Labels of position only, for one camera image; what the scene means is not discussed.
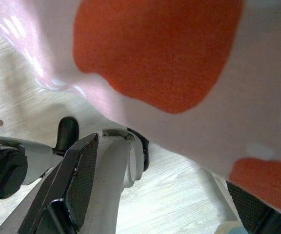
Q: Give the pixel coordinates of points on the pale blue white object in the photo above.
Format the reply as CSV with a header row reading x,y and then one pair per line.
x,y
230,228

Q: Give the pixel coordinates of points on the silver robot right leg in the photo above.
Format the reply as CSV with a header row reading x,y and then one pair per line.
x,y
111,170

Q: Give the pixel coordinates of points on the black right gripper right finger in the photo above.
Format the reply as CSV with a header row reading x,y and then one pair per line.
x,y
255,212

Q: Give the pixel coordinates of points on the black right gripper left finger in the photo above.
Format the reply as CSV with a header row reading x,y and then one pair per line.
x,y
65,185

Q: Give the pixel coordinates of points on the white pillow with orange spots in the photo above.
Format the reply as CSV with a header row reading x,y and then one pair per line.
x,y
160,61

